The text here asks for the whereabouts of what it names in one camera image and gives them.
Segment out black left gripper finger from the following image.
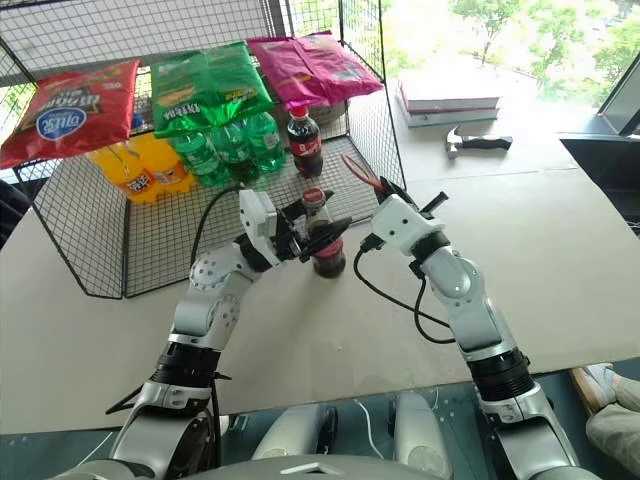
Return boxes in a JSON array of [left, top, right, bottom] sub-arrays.
[[298, 218, 352, 263], [279, 189, 338, 221]]

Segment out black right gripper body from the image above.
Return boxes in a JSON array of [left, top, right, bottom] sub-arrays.
[[418, 191, 449, 220]]

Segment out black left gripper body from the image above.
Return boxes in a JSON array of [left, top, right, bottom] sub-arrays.
[[272, 200, 312, 262]]

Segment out glass cola bottle red cap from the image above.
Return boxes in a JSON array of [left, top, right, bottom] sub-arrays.
[[301, 185, 348, 279]]

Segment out plastic cola bottle red cap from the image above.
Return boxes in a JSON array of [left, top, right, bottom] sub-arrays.
[[286, 101, 326, 179]]

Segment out green soda bottle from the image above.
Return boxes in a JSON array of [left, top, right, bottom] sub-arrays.
[[247, 110, 288, 174], [172, 130, 222, 189], [209, 119, 262, 184]]

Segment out white book grey cover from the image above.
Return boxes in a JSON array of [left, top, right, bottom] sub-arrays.
[[403, 106, 502, 130]]

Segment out white book red cover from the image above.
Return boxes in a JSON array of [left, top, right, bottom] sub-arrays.
[[396, 78, 503, 114]]

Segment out pink chips bag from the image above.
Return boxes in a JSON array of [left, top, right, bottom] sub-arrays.
[[247, 32, 385, 110]]

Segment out green chips bag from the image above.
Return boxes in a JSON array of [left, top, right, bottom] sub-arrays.
[[149, 40, 276, 140]]

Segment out black desk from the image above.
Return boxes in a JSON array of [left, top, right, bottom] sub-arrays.
[[558, 130, 640, 222]]

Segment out silver robot left leg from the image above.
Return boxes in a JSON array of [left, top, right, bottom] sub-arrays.
[[251, 402, 342, 465]]

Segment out silver robot leg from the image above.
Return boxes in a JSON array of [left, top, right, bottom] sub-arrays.
[[251, 402, 342, 465], [393, 389, 455, 467]]

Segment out black monitor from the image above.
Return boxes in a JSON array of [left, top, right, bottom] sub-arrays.
[[596, 73, 640, 136]]

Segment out silver robot right leg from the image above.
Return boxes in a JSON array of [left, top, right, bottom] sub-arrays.
[[393, 389, 455, 467]]

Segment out grey robot torso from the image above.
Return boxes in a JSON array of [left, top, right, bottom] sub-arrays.
[[63, 448, 521, 480]]

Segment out red chips bag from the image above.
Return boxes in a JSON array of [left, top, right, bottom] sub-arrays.
[[0, 58, 142, 170]]

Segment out white brown shoe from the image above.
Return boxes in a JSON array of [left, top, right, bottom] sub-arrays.
[[569, 363, 622, 417]]

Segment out dark chair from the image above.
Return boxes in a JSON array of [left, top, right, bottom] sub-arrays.
[[0, 178, 32, 252]]

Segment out beige trouser leg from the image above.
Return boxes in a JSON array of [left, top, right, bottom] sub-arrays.
[[584, 372, 640, 451]]

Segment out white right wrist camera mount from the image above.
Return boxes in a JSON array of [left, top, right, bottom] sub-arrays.
[[368, 193, 447, 254]]

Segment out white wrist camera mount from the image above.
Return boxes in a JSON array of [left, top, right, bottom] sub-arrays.
[[368, 193, 447, 254], [237, 188, 282, 267]]

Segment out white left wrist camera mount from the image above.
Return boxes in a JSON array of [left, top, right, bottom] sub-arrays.
[[237, 188, 282, 267]]

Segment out hammer black handle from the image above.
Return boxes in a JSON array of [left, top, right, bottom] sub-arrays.
[[444, 124, 515, 162]]

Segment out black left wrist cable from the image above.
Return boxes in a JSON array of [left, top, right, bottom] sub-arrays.
[[188, 183, 247, 274]]

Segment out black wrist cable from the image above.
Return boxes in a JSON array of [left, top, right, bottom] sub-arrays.
[[353, 233, 457, 346], [188, 183, 247, 274]]

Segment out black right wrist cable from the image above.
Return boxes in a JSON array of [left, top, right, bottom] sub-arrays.
[[353, 233, 457, 346]]

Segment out white thin cable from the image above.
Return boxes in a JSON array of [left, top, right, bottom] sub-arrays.
[[352, 397, 384, 462]]

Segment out black left upper arm cable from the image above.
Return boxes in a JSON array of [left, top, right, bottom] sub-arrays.
[[207, 370, 225, 470]]

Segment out black wire rack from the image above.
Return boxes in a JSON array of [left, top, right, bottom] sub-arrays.
[[0, 0, 409, 301]]

